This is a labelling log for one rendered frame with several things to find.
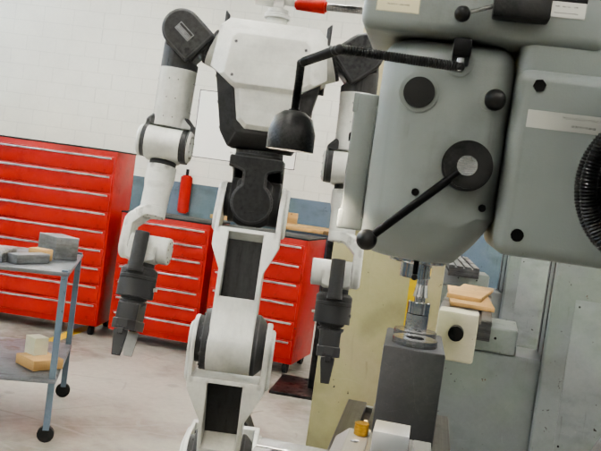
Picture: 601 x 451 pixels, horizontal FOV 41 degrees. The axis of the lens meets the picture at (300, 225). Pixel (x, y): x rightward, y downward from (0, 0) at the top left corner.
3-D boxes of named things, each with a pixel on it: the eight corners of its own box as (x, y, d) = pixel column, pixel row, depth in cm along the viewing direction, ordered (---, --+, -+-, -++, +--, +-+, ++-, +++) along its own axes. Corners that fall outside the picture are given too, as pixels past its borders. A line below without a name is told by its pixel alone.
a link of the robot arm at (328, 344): (307, 352, 199) (312, 303, 201) (345, 356, 199) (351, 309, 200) (306, 354, 187) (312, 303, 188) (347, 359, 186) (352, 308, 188)
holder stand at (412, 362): (369, 438, 156) (384, 338, 155) (375, 409, 178) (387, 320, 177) (431, 449, 154) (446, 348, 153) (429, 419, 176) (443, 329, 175)
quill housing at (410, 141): (352, 253, 115) (384, 30, 113) (364, 245, 135) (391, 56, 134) (486, 274, 112) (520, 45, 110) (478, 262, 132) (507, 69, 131)
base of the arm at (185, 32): (161, 53, 205) (181, 13, 205) (206, 77, 206) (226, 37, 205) (150, 43, 190) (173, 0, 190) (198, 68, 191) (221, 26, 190)
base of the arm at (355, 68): (334, 95, 206) (325, 52, 206) (384, 85, 206) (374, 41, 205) (337, 87, 191) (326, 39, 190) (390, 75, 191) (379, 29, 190)
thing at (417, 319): (419, 327, 173) (422, 304, 173) (430, 333, 169) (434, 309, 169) (400, 327, 171) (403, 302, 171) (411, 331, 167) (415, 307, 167)
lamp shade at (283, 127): (260, 147, 123) (266, 106, 123) (304, 153, 126) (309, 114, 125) (273, 147, 117) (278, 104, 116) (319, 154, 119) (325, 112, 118)
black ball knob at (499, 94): (483, 107, 109) (486, 86, 109) (481, 110, 112) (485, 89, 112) (505, 110, 108) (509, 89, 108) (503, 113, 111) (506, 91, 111)
